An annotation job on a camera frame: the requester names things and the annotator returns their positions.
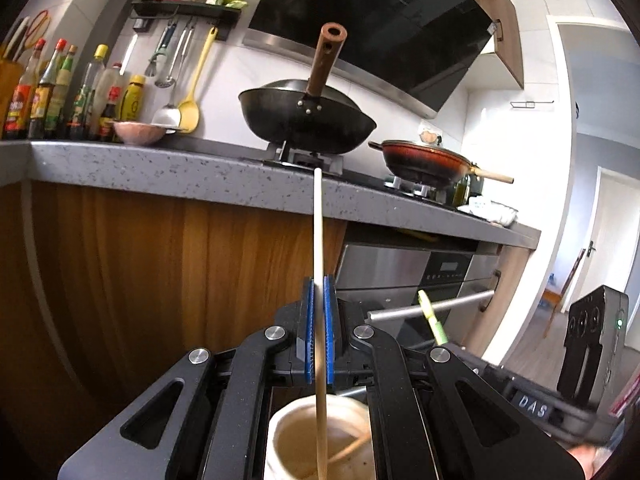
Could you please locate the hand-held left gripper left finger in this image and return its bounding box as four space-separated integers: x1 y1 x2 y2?
57 276 318 480

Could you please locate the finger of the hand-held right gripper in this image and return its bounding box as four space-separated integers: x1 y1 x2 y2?
467 352 517 396

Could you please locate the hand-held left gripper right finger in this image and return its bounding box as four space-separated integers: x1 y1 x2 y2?
324 275 586 480

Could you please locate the green-yellow handled utensil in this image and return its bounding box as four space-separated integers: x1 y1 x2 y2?
417 290 448 347

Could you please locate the large white ceramic utensil jar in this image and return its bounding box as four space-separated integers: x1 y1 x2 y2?
262 394 378 480

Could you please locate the wooden chair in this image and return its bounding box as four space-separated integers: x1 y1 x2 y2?
542 250 586 336

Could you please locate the steel built-in oven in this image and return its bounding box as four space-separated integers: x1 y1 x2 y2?
334 240 502 356

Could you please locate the white door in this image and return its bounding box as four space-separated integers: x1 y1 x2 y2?
582 166 640 311

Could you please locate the gas stove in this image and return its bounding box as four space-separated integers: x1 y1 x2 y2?
245 140 481 211

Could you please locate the white dish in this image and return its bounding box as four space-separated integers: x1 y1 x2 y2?
457 197 518 226

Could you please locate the wooden kitchen counter cabinet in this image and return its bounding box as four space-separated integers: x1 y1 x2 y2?
0 137 543 480

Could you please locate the red frying pan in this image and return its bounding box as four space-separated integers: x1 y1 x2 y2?
368 139 515 190

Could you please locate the steel ladle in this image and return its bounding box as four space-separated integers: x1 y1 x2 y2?
151 17 195 128

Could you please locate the pink bowl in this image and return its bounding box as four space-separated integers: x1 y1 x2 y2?
111 120 166 147

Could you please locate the steel skimmer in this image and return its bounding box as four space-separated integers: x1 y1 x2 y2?
155 22 188 88

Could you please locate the black range hood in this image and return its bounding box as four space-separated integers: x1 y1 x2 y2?
242 0 496 120

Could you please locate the wooden upper cabinet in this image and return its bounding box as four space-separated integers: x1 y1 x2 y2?
435 0 526 90

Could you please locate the row of condiment bottles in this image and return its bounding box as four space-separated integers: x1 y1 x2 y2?
4 39 147 142

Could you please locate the yellow knife block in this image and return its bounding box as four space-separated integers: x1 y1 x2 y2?
0 57 26 138

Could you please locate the black wok with wooden handle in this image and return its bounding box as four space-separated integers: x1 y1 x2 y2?
238 22 377 157

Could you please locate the black wall rack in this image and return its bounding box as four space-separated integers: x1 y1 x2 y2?
131 0 242 43

